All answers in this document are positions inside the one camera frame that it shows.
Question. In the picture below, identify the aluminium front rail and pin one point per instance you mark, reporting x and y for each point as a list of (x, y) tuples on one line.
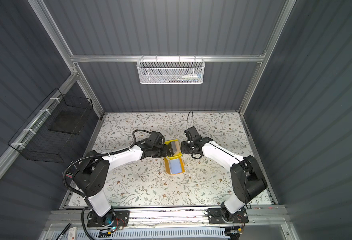
[(187, 216)]

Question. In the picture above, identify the stack of credit cards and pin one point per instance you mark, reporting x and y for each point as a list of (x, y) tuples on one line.
[(174, 148)]

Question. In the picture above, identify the black pen foreground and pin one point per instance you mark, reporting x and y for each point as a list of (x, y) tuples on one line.
[(63, 232)]

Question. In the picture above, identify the black wire mesh basket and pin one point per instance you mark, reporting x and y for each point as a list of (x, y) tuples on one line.
[(55, 134)]

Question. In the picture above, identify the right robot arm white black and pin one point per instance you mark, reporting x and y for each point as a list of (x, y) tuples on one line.
[(247, 178)]

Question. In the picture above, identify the yellow plastic card tray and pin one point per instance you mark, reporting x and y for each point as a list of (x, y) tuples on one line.
[(175, 157)]

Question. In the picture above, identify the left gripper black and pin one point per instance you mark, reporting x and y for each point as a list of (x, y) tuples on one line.
[(165, 153)]

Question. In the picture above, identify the white tube in basket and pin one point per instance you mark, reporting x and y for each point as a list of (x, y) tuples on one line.
[(193, 77)]

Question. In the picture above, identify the white wire mesh basket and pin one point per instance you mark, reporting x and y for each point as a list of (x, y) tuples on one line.
[(169, 73)]

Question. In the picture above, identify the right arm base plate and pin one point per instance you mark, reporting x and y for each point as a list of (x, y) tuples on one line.
[(219, 216)]

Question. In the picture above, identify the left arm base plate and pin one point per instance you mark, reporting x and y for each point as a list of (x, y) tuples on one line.
[(111, 219)]

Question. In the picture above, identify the white small box foreground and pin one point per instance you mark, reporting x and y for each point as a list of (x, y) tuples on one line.
[(72, 233)]

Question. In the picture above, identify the yellow leather card holder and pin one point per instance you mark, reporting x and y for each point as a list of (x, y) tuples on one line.
[(174, 167)]

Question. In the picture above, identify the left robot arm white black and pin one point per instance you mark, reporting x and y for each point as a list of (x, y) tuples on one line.
[(91, 175)]

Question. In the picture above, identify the black pad in basket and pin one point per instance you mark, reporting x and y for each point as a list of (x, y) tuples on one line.
[(68, 122)]

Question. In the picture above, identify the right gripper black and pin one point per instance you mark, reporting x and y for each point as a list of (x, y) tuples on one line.
[(183, 147)]

